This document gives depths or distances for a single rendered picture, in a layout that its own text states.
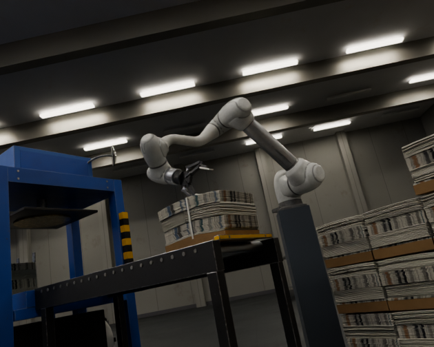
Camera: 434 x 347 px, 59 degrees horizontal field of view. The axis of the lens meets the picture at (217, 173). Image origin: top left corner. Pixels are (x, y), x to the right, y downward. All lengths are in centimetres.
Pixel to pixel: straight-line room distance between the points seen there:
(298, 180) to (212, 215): 84
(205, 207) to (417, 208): 91
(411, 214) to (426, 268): 23
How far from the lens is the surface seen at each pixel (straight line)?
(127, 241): 294
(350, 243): 203
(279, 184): 253
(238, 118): 224
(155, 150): 198
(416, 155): 185
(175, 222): 183
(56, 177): 280
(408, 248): 189
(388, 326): 202
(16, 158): 285
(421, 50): 987
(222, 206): 165
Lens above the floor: 64
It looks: 16 degrees up
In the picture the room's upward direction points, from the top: 11 degrees counter-clockwise
